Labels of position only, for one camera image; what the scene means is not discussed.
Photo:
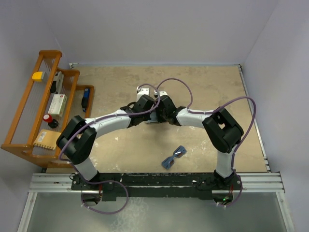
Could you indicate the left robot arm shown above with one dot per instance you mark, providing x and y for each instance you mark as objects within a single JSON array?
[{"x": 77, "y": 139}]

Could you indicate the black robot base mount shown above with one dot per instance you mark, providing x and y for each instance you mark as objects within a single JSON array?
[{"x": 204, "y": 186}]

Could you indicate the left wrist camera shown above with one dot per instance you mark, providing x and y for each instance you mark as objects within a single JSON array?
[{"x": 142, "y": 91}]

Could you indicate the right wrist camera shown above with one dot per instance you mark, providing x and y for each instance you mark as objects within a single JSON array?
[{"x": 159, "y": 93}]

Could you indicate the blue sunglasses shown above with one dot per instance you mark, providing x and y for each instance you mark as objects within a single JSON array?
[{"x": 169, "y": 161}]

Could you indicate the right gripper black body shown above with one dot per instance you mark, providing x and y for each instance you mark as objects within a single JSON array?
[{"x": 161, "y": 116}]

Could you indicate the grey black stapler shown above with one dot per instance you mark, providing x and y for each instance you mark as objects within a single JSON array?
[{"x": 57, "y": 83}]

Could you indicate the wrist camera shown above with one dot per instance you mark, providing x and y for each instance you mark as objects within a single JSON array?
[
  {"x": 142, "y": 91},
  {"x": 159, "y": 93}
]

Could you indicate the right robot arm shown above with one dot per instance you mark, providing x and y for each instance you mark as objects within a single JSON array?
[{"x": 223, "y": 130}]

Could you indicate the yellow grey eraser block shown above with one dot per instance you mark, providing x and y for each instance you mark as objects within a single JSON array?
[{"x": 39, "y": 76}]

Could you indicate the wooden tiered shelf rack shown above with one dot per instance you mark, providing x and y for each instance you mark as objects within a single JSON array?
[{"x": 36, "y": 99}]

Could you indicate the white printed glasses case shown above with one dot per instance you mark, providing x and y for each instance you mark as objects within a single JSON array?
[{"x": 150, "y": 121}]

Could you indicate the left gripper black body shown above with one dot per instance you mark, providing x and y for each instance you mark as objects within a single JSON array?
[{"x": 145, "y": 117}]

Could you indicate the blue cleaning cloth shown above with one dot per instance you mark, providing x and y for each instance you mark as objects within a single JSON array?
[{"x": 153, "y": 116}]

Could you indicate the blue black utility knife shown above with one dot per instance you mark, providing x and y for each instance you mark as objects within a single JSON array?
[{"x": 85, "y": 98}]

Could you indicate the white red box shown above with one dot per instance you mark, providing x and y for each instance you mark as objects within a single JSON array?
[{"x": 57, "y": 105}]

